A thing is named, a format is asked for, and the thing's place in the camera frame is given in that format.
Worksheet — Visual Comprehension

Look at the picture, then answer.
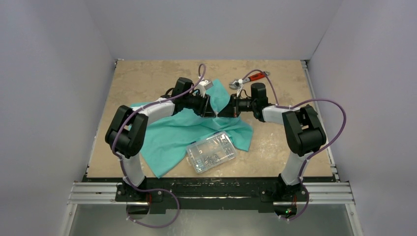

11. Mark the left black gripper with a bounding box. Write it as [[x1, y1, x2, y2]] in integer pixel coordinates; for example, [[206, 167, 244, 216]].
[[182, 91, 215, 118]]

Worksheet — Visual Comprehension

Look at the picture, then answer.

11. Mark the teal t-shirt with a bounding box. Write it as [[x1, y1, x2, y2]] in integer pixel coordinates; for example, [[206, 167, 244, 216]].
[[130, 79, 253, 179]]

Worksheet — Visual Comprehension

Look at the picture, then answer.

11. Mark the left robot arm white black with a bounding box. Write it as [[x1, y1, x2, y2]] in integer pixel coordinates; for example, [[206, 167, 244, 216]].
[[105, 77, 216, 201]]

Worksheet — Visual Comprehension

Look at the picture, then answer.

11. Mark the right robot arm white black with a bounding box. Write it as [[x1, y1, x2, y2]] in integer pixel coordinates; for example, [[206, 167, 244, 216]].
[[218, 83, 327, 200]]

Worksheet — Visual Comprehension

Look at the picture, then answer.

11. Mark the clear plastic screw box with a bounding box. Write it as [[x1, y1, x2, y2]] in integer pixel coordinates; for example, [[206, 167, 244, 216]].
[[186, 131, 238, 174]]

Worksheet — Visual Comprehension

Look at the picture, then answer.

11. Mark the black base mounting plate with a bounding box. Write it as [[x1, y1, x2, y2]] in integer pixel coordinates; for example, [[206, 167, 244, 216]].
[[115, 177, 308, 216]]

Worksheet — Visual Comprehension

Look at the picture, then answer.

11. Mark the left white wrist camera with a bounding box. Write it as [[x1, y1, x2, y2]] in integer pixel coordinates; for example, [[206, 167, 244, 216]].
[[195, 80, 213, 97]]

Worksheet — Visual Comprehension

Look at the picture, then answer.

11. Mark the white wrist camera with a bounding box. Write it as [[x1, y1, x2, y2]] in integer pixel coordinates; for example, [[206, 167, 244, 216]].
[[234, 79, 244, 97], [195, 80, 213, 97]]

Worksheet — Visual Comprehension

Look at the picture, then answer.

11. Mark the adjustable wrench red handle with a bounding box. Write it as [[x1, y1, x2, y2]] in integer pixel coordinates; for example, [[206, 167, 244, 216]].
[[229, 71, 270, 90]]

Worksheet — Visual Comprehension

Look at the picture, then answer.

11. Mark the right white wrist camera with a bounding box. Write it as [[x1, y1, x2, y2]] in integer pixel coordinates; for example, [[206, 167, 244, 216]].
[[234, 79, 244, 97]]

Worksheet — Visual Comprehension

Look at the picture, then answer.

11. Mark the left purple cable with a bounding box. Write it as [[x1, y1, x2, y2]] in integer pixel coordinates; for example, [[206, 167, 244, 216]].
[[111, 63, 207, 229]]

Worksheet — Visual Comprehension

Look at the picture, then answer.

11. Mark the aluminium frame rail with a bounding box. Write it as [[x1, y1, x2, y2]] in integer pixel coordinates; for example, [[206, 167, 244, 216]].
[[67, 182, 354, 206]]

